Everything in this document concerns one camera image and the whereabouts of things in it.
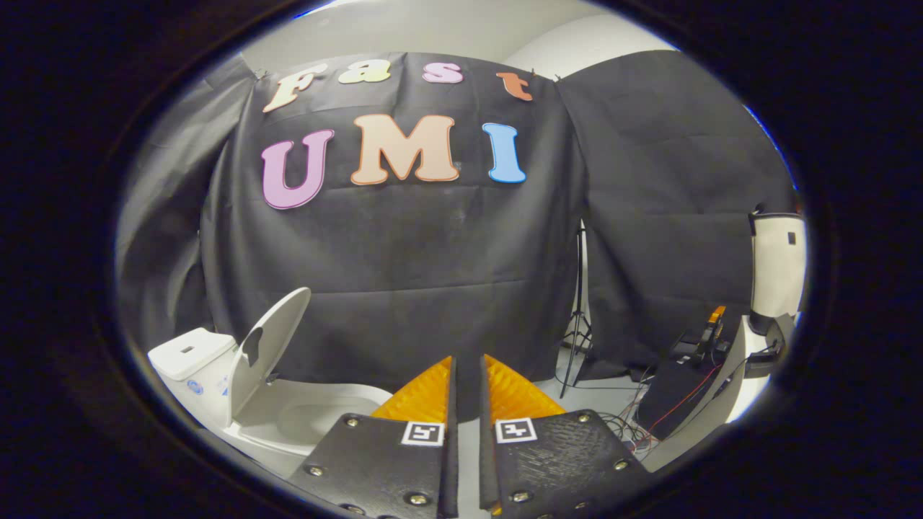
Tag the black side table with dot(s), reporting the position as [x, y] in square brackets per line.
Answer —
[674, 400]

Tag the black tripod stand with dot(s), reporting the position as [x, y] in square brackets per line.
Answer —
[579, 317]

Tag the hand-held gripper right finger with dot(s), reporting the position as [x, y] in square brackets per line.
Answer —
[562, 465]

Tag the orange and black device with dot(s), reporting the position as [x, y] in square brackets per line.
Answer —
[710, 335]

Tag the white toilet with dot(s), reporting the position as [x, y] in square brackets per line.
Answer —
[195, 357]

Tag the black backdrop cloth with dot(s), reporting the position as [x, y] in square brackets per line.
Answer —
[433, 274]

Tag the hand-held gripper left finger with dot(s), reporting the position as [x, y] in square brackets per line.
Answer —
[389, 468]

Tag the white toilet lid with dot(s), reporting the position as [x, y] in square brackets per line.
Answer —
[277, 339]

